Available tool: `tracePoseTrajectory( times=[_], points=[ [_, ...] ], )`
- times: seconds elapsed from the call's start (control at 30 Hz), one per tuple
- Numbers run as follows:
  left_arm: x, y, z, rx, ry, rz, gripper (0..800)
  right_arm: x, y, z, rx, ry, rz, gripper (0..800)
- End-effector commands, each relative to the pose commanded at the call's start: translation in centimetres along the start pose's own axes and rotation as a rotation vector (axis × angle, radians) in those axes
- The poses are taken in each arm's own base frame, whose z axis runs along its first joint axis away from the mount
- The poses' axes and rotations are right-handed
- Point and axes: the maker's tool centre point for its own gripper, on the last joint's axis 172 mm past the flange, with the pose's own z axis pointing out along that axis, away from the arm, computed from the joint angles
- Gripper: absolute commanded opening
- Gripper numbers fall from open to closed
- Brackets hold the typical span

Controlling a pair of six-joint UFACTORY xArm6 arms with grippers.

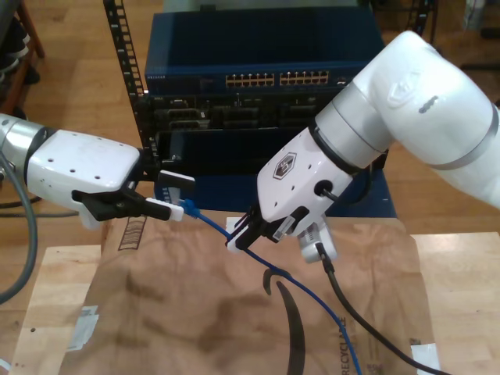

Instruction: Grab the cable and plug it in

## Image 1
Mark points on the long white tape strip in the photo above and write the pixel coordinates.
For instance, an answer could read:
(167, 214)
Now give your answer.
(230, 222)

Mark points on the dark blue metal case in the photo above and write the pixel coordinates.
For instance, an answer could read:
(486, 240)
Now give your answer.
(218, 197)

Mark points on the black rack server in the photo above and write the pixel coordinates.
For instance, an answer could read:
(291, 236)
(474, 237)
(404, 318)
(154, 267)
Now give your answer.
(234, 117)

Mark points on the brown paper mailer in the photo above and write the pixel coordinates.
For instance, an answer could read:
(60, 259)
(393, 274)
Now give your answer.
(176, 312)

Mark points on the plain dark shoe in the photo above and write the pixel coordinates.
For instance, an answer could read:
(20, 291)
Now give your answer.
(33, 74)

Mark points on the dark shoe white sole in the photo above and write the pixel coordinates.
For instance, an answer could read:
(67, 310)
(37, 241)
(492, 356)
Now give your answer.
(19, 45)
(8, 64)

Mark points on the white shipping label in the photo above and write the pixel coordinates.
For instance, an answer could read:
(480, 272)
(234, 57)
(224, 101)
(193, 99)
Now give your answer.
(84, 328)

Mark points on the wooden shoe rack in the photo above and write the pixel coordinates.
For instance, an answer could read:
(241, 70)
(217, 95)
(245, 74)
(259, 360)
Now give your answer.
(33, 31)

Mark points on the dark table leg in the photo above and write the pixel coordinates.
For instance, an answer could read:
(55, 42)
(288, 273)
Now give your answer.
(432, 19)

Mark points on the small white paper slip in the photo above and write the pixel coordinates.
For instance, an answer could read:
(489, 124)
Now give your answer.
(4, 363)

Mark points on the white tape patch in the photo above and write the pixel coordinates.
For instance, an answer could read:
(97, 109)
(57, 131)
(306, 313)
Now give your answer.
(427, 353)

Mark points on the hanging patterned cloth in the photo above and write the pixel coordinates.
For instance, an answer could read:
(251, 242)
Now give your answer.
(472, 13)

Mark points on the black open rack frame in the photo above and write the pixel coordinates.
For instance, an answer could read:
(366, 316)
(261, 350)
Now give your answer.
(124, 51)

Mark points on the blue network switch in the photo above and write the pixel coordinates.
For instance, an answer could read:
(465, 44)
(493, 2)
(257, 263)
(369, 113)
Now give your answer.
(254, 39)

